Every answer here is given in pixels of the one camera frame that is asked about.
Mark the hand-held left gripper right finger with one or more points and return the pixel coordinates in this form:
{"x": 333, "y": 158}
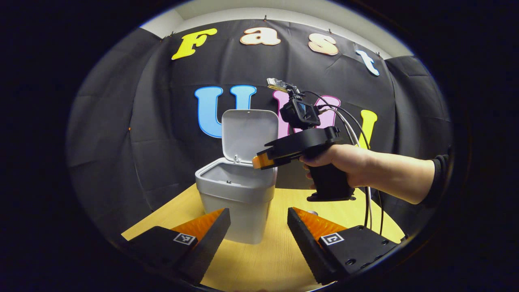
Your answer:
{"x": 306, "y": 247}

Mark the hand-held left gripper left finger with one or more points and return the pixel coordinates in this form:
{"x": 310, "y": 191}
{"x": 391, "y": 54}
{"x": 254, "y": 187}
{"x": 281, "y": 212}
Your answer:
{"x": 211, "y": 247}

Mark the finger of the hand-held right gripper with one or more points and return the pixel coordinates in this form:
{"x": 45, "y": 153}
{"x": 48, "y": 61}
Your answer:
{"x": 267, "y": 156}

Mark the white desktop garbage bin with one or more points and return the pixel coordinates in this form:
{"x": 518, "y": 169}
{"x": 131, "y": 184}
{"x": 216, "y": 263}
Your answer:
{"x": 235, "y": 202}

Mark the wooden desktop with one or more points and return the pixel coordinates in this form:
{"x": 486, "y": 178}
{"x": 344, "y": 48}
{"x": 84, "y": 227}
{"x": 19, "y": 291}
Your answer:
{"x": 267, "y": 263}

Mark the black backdrop cloth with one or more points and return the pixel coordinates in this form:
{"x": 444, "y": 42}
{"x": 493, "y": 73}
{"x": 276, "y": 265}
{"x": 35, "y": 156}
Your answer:
{"x": 121, "y": 121}

